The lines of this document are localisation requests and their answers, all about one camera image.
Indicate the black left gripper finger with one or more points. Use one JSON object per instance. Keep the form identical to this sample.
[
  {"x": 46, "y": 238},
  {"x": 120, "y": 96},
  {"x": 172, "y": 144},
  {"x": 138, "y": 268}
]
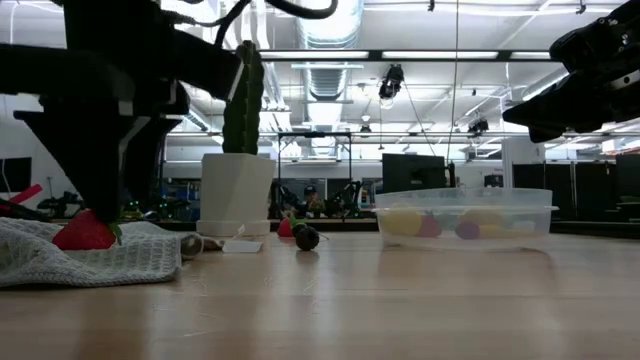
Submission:
[
  {"x": 90, "y": 150},
  {"x": 150, "y": 150}
]

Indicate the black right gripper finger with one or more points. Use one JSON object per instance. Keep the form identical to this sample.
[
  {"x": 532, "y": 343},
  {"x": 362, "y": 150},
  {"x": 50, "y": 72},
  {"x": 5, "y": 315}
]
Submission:
[
  {"x": 542, "y": 134},
  {"x": 570, "y": 102}
]

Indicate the large red toy strawberry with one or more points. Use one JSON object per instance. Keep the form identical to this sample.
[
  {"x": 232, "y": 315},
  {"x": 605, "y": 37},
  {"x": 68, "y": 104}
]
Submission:
[{"x": 82, "y": 235}]

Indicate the yellow toy banana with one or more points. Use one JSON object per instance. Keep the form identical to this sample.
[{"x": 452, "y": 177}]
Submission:
[{"x": 500, "y": 232}]

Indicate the purple round toy fruit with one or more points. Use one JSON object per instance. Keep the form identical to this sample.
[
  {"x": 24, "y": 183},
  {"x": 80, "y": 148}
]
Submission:
[{"x": 466, "y": 230}]

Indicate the dark round toy fruit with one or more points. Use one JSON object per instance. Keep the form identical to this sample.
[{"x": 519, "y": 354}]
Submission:
[{"x": 307, "y": 239}]

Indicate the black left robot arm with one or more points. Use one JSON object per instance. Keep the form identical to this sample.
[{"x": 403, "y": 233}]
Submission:
[{"x": 125, "y": 30}]

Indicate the black background robot arm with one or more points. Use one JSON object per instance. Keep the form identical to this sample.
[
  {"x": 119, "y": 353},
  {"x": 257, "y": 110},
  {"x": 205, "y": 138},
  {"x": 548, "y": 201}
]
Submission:
[{"x": 60, "y": 205}]

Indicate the clear plastic tupperware container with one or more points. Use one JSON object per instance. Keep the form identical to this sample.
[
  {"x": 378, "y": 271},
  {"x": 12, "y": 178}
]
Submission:
[{"x": 542, "y": 200}]

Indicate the black partition panels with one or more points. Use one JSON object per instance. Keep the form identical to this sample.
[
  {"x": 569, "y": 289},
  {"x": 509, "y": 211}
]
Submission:
[{"x": 575, "y": 190}]

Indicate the red stick object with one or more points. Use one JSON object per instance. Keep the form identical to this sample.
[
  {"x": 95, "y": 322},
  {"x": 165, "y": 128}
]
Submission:
[{"x": 27, "y": 192}]

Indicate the white plant pot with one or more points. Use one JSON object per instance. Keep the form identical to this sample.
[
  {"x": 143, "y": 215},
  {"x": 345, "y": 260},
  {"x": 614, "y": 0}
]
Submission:
[{"x": 237, "y": 185}]

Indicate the tall green cactus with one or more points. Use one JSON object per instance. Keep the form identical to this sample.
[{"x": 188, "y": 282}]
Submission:
[{"x": 245, "y": 115}]

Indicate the small brown round object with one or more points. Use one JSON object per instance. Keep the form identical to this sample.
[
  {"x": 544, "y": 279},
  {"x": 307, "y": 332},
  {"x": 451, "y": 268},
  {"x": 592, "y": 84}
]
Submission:
[{"x": 191, "y": 246}]

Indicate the white pot saucer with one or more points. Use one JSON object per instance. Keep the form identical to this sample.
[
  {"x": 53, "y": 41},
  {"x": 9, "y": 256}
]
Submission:
[{"x": 232, "y": 229}]

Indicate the white knit cloth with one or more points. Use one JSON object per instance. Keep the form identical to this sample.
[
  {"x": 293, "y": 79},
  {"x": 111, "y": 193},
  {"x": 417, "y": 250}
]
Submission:
[{"x": 100, "y": 265}]

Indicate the small white tag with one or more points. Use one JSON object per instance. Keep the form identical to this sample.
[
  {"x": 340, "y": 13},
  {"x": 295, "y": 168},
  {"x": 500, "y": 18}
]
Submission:
[{"x": 242, "y": 246}]

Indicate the black computer monitor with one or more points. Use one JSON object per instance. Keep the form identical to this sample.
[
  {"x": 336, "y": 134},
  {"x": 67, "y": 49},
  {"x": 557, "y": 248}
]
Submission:
[{"x": 412, "y": 172}]

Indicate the person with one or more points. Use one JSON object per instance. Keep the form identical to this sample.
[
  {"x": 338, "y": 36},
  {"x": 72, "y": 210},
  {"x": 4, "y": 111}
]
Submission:
[{"x": 312, "y": 197}]

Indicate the black hanging ceiling camera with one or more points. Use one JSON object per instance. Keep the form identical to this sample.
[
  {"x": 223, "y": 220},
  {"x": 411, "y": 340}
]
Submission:
[
  {"x": 391, "y": 82},
  {"x": 478, "y": 126}
]

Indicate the black wall screen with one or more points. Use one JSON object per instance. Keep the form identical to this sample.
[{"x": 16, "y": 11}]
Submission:
[{"x": 15, "y": 175}]

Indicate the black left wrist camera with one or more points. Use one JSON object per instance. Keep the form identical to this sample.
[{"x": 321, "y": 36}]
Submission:
[{"x": 210, "y": 65}]

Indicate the black overhead frame bar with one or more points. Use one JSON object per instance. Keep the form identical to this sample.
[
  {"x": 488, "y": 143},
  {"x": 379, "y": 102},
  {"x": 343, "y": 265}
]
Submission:
[{"x": 375, "y": 55}]

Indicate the silver ceiling air duct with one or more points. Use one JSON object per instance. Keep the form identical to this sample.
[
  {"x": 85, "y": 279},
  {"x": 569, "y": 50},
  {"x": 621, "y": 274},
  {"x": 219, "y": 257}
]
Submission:
[{"x": 327, "y": 22}]

